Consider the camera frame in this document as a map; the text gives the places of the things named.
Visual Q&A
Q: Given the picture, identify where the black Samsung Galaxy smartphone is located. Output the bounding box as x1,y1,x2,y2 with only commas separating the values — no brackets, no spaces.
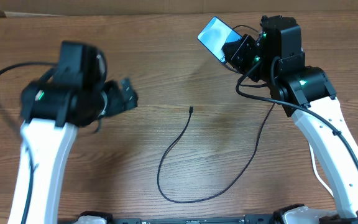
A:
197,17,242,64

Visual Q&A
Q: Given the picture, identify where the black USB charging cable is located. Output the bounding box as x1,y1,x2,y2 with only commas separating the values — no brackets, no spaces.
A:
157,24,276,204

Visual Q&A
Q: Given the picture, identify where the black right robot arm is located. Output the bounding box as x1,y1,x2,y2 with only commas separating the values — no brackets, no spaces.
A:
222,16,358,223

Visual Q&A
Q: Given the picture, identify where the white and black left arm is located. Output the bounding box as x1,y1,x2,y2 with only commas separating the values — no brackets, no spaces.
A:
8,41,138,223

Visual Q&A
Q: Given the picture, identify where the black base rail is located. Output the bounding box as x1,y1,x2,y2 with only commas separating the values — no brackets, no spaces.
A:
57,203,358,224

